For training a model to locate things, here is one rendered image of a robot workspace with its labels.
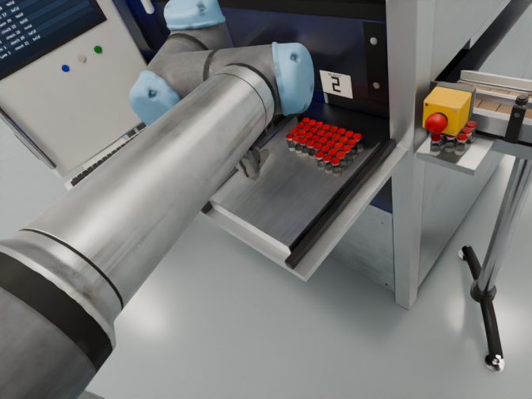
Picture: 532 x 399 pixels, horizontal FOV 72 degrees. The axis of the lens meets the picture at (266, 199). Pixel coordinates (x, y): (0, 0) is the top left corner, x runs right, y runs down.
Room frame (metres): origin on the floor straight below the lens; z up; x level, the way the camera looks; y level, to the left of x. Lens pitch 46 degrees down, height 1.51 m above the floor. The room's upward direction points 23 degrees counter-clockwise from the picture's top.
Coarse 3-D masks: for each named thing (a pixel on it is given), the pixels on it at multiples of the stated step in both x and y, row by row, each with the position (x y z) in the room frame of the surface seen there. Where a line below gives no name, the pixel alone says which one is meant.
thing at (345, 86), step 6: (324, 72) 0.76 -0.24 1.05; (330, 72) 0.75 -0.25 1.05; (324, 78) 0.76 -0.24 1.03; (330, 78) 0.75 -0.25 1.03; (342, 78) 0.72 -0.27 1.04; (348, 78) 0.70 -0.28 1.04; (324, 84) 0.77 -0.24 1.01; (330, 84) 0.75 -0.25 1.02; (342, 84) 0.72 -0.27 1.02; (348, 84) 0.71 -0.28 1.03; (324, 90) 0.77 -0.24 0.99; (330, 90) 0.75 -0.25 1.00; (342, 90) 0.72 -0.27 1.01; (348, 90) 0.71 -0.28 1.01; (348, 96) 0.71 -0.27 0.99
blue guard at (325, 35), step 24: (120, 0) 1.50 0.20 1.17; (144, 24) 1.42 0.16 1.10; (240, 24) 0.98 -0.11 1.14; (264, 24) 0.90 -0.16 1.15; (288, 24) 0.83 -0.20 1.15; (312, 24) 0.77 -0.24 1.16; (336, 24) 0.72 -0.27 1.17; (360, 24) 0.67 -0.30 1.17; (384, 24) 0.63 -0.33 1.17; (312, 48) 0.78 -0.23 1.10; (336, 48) 0.72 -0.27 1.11; (360, 48) 0.67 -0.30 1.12; (336, 72) 0.73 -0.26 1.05; (360, 72) 0.68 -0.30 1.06; (360, 96) 0.68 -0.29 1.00
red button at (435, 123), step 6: (432, 114) 0.52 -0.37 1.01; (438, 114) 0.51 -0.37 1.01; (426, 120) 0.52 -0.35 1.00; (432, 120) 0.51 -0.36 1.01; (438, 120) 0.50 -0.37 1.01; (444, 120) 0.50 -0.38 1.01; (426, 126) 0.52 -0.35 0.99; (432, 126) 0.51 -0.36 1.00; (438, 126) 0.50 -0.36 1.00; (444, 126) 0.49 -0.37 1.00; (432, 132) 0.51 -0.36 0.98; (438, 132) 0.50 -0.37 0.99
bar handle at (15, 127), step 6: (0, 108) 1.13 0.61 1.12; (0, 114) 1.13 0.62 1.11; (6, 114) 1.13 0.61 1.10; (6, 120) 1.13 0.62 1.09; (12, 120) 1.13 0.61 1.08; (12, 126) 1.13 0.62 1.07; (18, 126) 1.14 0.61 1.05; (18, 132) 1.13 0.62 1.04; (24, 132) 1.13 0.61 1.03; (24, 138) 1.13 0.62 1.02; (30, 138) 1.14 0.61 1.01; (30, 144) 1.13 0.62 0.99; (36, 144) 1.14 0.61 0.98; (36, 150) 1.13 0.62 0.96; (42, 150) 1.14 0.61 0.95; (42, 156) 1.13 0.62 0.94; (48, 156) 1.14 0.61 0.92; (48, 162) 1.13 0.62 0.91; (54, 162) 1.14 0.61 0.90; (54, 168) 1.13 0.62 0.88
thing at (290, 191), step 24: (264, 168) 0.72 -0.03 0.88; (288, 168) 0.68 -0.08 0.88; (312, 168) 0.65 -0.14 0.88; (360, 168) 0.56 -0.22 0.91; (216, 192) 0.66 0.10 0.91; (240, 192) 0.67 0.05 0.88; (264, 192) 0.63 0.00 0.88; (288, 192) 0.60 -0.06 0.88; (312, 192) 0.57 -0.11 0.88; (336, 192) 0.52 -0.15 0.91; (240, 216) 0.56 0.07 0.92; (264, 216) 0.56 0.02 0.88; (288, 216) 0.53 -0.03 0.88; (312, 216) 0.51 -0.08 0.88; (288, 240) 0.47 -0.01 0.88
